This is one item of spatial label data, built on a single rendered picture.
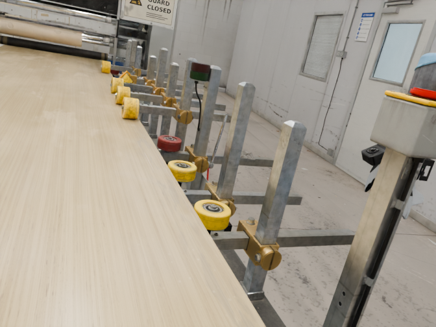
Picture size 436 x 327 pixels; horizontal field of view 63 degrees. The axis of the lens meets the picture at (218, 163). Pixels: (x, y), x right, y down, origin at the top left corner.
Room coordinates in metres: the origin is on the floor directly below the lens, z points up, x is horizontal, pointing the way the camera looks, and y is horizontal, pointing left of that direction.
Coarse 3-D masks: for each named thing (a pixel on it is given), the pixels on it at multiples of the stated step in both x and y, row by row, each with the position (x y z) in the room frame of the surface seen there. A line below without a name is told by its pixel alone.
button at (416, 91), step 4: (416, 88) 0.47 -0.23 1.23; (420, 88) 0.47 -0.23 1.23; (412, 92) 0.47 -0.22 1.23; (416, 92) 0.47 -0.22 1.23; (420, 92) 0.46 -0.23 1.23; (424, 92) 0.46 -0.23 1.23; (428, 92) 0.46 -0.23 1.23; (432, 92) 0.46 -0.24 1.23; (420, 96) 0.46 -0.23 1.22; (424, 96) 0.46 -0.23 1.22; (428, 96) 0.46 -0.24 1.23; (432, 96) 0.46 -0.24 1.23
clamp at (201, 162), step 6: (186, 150) 1.22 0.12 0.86; (192, 150) 1.20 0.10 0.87; (192, 156) 1.15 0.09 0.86; (198, 156) 1.14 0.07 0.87; (204, 156) 1.16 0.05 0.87; (192, 162) 1.13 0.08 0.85; (198, 162) 1.12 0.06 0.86; (204, 162) 1.13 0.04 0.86; (198, 168) 1.12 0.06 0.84; (204, 168) 1.13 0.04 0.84
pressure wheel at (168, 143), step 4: (160, 136) 1.16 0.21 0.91; (164, 136) 1.18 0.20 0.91; (168, 136) 1.19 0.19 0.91; (172, 136) 1.19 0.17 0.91; (160, 140) 1.13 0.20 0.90; (164, 140) 1.13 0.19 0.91; (168, 140) 1.14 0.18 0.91; (172, 140) 1.16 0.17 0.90; (176, 140) 1.16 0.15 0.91; (180, 140) 1.17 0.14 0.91; (160, 144) 1.13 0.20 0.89; (164, 144) 1.13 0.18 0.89; (168, 144) 1.13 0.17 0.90; (172, 144) 1.13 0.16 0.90; (176, 144) 1.14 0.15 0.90; (180, 144) 1.16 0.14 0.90; (160, 148) 1.13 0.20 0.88; (164, 148) 1.13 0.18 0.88; (168, 148) 1.13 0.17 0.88; (172, 148) 1.13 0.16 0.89; (176, 148) 1.14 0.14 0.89
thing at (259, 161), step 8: (168, 152) 1.15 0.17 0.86; (176, 152) 1.17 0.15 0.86; (184, 152) 1.19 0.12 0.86; (168, 160) 1.15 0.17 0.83; (184, 160) 1.18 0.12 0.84; (208, 160) 1.21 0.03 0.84; (216, 160) 1.22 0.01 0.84; (240, 160) 1.26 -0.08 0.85; (248, 160) 1.28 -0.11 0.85; (256, 160) 1.29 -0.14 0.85; (264, 160) 1.30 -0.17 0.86; (272, 160) 1.32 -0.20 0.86
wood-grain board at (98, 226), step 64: (0, 64) 1.97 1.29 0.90; (64, 64) 2.49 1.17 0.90; (0, 128) 0.94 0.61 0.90; (64, 128) 1.06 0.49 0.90; (128, 128) 1.20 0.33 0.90; (0, 192) 0.59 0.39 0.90; (64, 192) 0.64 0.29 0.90; (128, 192) 0.70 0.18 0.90; (0, 256) 0.42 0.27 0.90; (64, 256) 0.45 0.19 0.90; (128, 256) 0.48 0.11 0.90; (192, 256) 0.51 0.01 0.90; (0, 320) 0.31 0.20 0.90; (64, 320) 0.33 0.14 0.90; (128, 320) 0.35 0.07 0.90; (192, 320) 0.37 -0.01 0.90; (256, 320) 0.39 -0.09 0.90
